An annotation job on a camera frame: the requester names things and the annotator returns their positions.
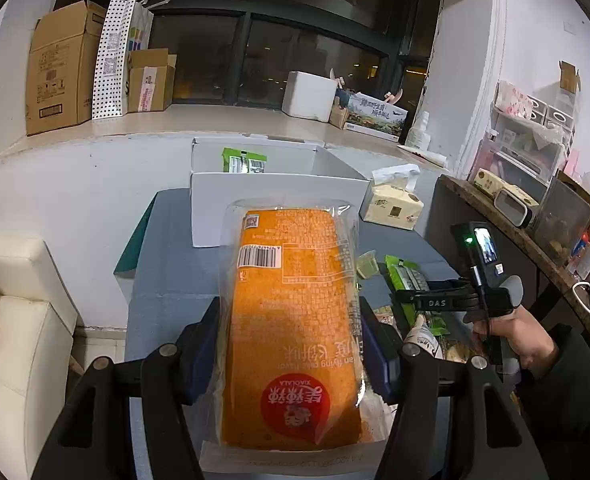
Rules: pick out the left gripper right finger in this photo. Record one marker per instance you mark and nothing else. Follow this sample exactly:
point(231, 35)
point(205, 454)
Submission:
point(453, 420)

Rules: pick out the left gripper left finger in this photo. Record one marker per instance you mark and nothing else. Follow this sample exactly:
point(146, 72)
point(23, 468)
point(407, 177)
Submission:
point(92, 438)

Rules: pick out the green snack bar package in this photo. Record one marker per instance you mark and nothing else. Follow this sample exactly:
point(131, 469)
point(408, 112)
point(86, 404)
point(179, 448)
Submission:
point(406, 275)

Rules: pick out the orange cake snack package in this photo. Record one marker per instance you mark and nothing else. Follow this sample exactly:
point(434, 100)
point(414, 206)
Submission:
point(291, 393)

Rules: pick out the right hand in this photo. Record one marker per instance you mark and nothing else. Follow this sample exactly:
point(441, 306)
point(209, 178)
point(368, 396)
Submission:
point(533, 345)

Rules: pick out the wooden side shelf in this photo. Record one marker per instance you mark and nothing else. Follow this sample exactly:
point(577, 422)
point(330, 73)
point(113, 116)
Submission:
point(547, 287)

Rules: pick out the white alarm clock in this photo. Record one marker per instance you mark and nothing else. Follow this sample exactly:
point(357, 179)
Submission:
point(518, 209)

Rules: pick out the cream patterned small box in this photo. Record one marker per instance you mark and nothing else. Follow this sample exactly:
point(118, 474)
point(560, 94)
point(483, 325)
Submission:
point(488, 182)

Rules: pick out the tissue box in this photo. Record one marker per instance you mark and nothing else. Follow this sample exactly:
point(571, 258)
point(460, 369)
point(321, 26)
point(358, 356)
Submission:
point(390, 199)

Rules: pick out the clear drawer organizer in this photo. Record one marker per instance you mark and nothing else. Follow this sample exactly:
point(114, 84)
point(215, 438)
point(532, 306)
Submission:
point(529, 133)

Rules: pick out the cream leather sofa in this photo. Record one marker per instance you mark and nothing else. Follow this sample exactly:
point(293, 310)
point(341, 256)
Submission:
point(37, 322)

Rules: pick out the white spray bottle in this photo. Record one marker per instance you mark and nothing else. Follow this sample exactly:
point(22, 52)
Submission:
point(417, 136)

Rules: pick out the printed landscape carton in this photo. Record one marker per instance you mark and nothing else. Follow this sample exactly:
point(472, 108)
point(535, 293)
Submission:
point(375, 117)

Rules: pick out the small brown carton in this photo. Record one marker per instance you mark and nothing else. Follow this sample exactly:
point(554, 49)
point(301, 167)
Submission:
point(339, 114)

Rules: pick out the white storage box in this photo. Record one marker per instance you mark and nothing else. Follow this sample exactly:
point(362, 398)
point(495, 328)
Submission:
point(301, 171)

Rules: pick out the green snack packet in box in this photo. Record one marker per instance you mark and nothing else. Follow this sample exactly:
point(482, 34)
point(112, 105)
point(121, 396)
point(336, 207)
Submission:
point(243, 162)

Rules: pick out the white foam box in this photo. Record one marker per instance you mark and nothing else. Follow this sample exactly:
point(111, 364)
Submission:
point(309, 96)

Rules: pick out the small open cardboard box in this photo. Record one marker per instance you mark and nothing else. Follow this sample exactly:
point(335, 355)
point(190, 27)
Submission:
point(151, 80)

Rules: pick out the large cardboard box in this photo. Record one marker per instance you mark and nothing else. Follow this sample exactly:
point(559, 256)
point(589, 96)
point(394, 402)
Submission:
point(61, 66)

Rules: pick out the polka dot paper bag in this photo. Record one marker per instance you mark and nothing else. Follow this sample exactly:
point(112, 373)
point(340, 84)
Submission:
point(127, 27)

